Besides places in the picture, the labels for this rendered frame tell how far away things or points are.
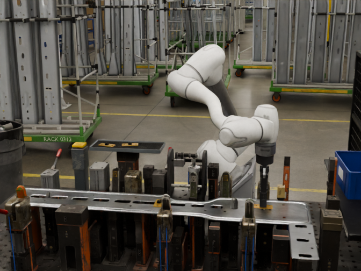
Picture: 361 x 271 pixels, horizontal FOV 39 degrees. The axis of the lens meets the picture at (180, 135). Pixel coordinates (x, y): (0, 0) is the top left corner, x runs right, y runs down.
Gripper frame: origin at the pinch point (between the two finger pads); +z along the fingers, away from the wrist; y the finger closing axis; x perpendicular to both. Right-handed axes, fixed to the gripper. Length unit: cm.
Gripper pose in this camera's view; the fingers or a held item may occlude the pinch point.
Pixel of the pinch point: (263, 198)
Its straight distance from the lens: 227.9
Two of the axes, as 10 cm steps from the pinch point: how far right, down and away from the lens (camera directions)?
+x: 9.9, 0.3, -1.6
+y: -1.6, 2.7, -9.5
